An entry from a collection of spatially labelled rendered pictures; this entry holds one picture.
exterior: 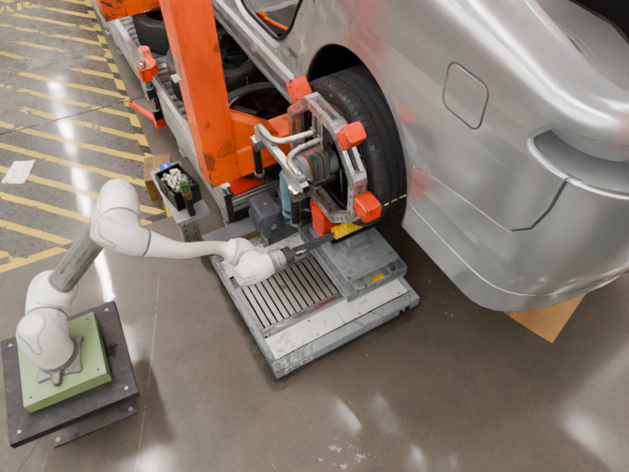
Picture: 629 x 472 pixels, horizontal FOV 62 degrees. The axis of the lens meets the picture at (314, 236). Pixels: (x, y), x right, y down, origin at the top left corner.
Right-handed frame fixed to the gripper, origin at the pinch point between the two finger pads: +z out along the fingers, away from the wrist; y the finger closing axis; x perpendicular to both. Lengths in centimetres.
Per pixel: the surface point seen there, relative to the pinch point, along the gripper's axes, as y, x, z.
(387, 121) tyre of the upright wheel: 33, 37, 28
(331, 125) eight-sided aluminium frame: 27, 42, 9
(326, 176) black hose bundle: 24.9, 25.5, 0.4
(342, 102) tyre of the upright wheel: 25, 49, 17
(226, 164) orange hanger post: -44, 46, -18
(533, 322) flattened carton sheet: -3, -83, 90
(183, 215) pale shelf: -56, 30, -44
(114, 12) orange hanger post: -185, 178, -19
